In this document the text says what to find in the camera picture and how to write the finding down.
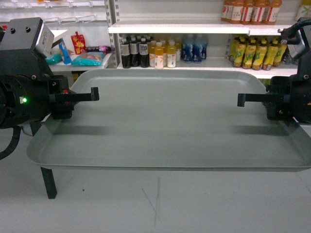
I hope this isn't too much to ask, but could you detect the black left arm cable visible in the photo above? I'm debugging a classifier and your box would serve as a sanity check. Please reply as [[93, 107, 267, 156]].
[[0, 126, 21, 160]]

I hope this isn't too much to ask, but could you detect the row of yellow green bottles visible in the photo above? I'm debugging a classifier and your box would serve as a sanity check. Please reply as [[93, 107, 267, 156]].
[[228, 34, 288, 71]]

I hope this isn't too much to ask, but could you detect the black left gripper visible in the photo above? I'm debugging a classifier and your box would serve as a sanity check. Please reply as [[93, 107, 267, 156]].
[[0, 49, 99, 123]]

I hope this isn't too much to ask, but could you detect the blue snack packet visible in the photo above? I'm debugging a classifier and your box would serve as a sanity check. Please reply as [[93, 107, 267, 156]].
[[58, 38, 71, 65]]

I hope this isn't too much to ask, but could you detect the purple cap dark bottle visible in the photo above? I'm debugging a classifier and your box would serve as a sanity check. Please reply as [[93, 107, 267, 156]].
[[85, 46, 115, 53]]

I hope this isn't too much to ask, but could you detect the grey rectangular serving tray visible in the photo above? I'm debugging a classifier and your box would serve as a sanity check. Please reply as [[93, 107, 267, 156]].
[[27, 68, 311, 171]]

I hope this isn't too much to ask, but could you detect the red snack pouch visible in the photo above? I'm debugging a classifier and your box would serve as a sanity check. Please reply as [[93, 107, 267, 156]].
[[71, 31, 86, 55]]

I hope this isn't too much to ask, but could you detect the teal snack bag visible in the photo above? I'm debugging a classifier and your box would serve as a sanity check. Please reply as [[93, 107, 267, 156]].
[[71, 52, 104, 66]]

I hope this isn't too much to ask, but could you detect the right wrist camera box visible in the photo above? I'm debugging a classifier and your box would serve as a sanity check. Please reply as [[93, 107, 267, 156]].
[[277, 17, 311, 60]]

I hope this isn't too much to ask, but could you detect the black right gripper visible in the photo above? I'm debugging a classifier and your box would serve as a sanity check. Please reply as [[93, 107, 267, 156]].
[[237, 57, 311, 121]]

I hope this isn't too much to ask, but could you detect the row of orange juice bottles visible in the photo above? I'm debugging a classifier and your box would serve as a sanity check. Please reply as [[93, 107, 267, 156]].
[[149, 39, 180, 69]]

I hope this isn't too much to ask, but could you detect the row of blue bottles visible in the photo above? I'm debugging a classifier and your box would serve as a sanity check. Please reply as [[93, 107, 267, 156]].
[[181, 34, 208, 63]]

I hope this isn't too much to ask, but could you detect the black table leg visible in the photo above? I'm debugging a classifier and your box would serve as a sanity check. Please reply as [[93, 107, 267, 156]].
[[29, 121, 58, 200]]

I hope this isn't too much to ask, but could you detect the white store shelf unit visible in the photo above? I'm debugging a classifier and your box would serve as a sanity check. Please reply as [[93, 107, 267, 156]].
[[0, 0, 301, 70]]

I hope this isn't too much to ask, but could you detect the row of dark bottles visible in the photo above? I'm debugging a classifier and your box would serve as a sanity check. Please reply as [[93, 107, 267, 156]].
[[120, 35, 151, 68]]

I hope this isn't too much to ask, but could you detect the row of orange tea bottles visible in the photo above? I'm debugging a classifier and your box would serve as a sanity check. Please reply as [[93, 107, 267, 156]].
[[221, 0, 282, 25]]

